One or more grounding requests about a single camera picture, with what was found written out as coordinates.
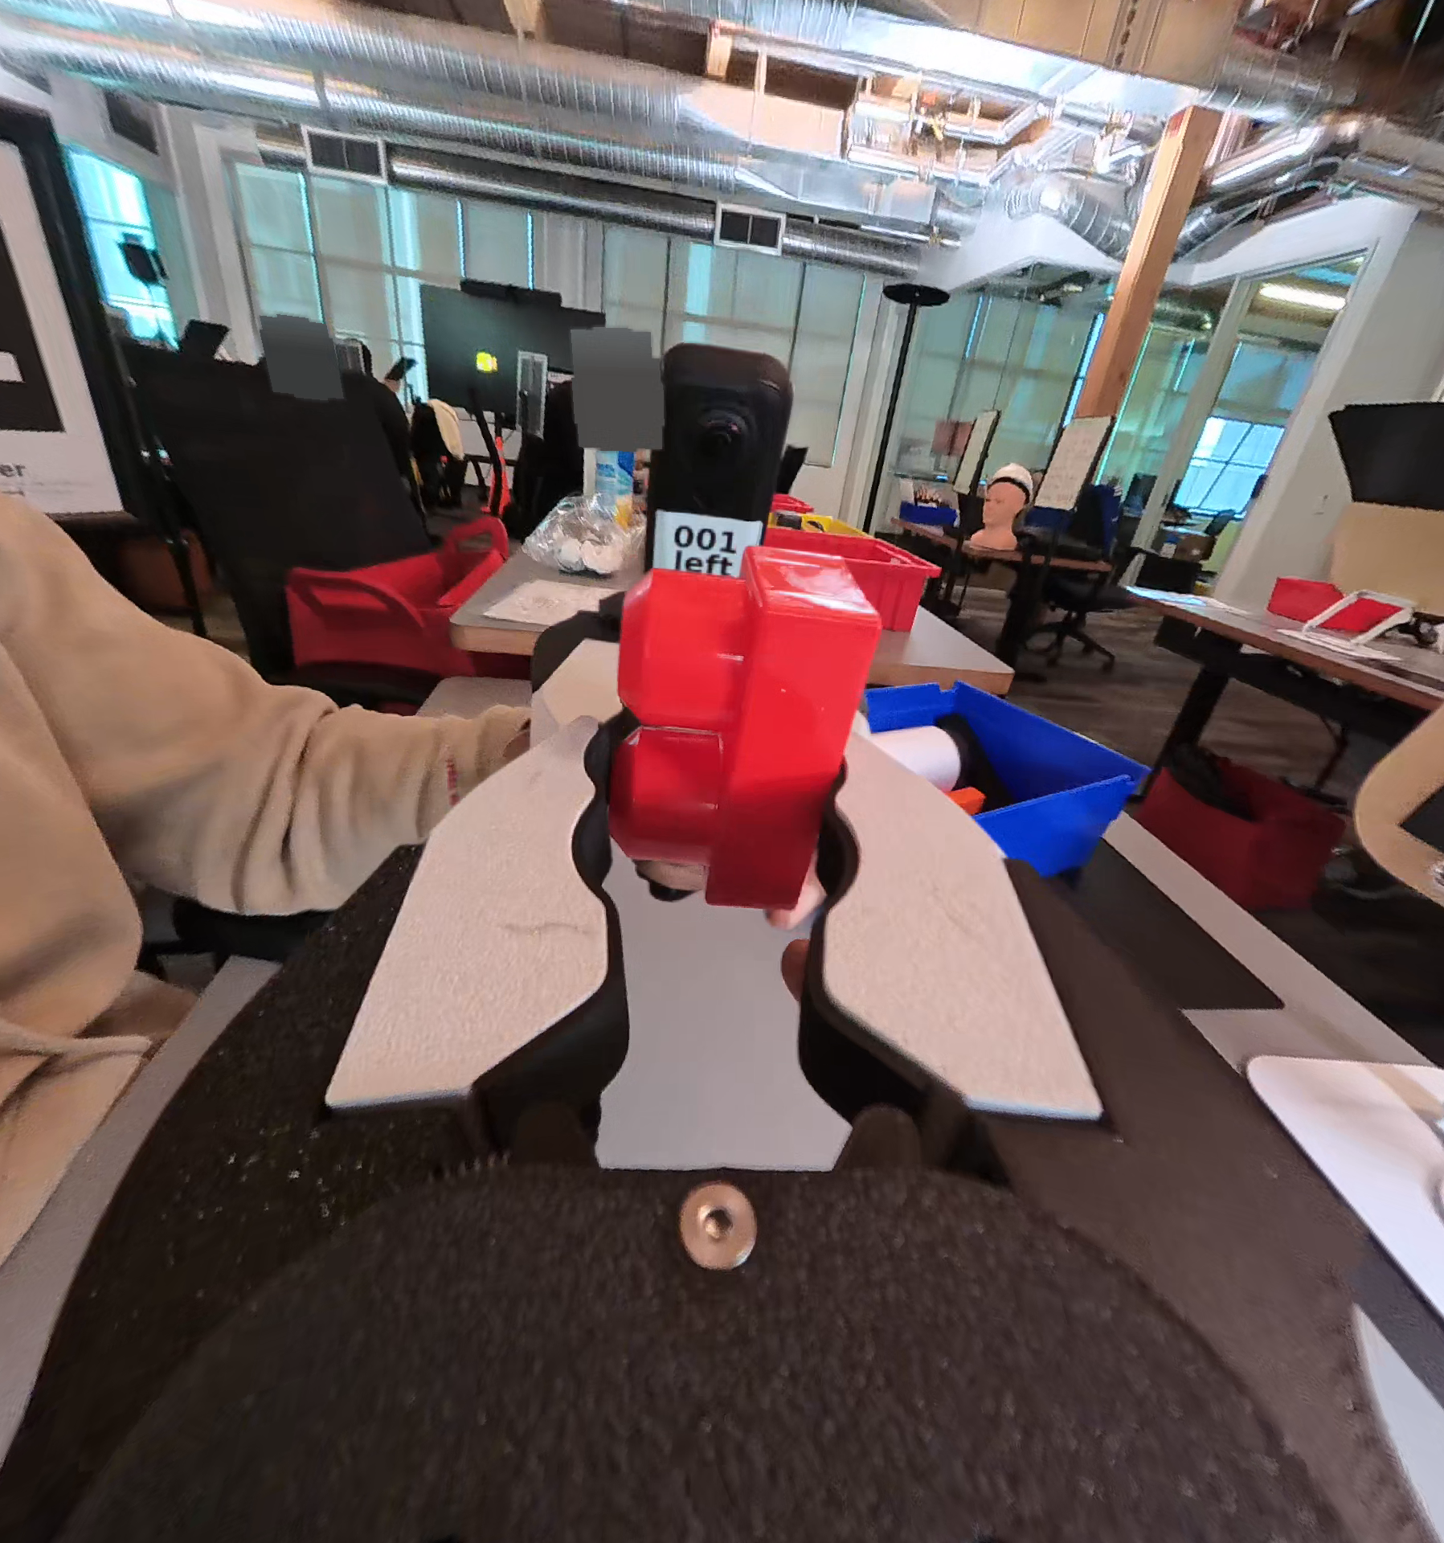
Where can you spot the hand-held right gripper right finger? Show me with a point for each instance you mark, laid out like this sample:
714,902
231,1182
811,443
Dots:
939,964

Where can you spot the small blue plastic bin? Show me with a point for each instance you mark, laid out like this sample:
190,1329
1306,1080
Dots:
928,514

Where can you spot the white paper sheet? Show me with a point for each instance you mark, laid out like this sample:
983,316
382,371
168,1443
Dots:
542,603

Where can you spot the person's left hand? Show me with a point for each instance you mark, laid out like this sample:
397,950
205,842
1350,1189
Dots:
794,910

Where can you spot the background wooden desk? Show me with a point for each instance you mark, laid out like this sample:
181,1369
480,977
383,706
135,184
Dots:
1036,554

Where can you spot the clear water bottle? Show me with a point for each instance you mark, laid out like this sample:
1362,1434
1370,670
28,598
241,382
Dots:
617,483

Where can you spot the small duct vent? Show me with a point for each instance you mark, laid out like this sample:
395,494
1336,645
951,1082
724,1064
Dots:
751,227
345,154

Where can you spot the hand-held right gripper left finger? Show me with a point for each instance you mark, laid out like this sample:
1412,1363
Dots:
493,940

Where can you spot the person's beige hoodie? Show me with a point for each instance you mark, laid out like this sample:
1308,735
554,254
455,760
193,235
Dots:
23,843

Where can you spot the clear plastic bag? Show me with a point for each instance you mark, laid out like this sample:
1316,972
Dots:
584,536

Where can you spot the tilted board on stand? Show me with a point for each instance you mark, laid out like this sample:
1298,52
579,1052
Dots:
1403,458

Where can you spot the wooden pillar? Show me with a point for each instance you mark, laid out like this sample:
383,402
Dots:
1145,266

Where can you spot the red backpack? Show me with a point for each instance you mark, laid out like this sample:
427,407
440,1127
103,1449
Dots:
373,615

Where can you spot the black monitor screen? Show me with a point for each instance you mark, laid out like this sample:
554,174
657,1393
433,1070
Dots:
493,344

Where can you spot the mannequin head with white cap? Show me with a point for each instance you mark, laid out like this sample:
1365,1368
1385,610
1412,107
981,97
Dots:
1008,506

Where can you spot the orange stick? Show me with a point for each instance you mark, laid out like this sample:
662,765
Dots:
968,798

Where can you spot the red bag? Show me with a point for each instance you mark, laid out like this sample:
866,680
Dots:
1241,832

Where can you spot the silver air duct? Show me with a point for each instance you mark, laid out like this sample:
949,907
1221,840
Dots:
493,72

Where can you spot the long wooden desk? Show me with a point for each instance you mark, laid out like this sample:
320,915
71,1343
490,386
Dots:
1276,638

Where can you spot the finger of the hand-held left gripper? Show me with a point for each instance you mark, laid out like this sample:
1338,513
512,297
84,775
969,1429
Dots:
577,693

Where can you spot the person's left forearm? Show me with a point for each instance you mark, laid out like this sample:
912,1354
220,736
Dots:
313,783

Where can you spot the red plastic bin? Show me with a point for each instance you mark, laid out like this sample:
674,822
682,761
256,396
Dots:
891,578
1301,596

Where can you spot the white cylindrical roll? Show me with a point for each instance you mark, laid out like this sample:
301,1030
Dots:
921,753

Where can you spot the black office chair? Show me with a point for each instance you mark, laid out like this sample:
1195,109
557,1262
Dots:
1089,578

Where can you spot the printed tag poster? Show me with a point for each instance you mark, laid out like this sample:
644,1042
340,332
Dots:
11,301

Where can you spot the person's right hand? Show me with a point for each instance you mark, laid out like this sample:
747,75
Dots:
797,970

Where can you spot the easel whiteboard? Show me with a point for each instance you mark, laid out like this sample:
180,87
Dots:
1078,458
978,453

